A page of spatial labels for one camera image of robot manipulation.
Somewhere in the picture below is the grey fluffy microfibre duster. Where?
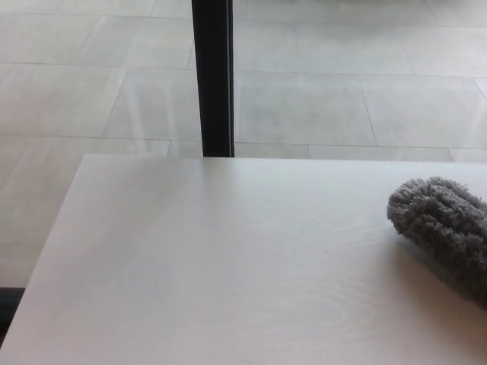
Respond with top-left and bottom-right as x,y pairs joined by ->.
387,176 -> 487,307

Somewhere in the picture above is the black vertical window frame post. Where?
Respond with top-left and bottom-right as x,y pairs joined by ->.
191,0 -> 236,158

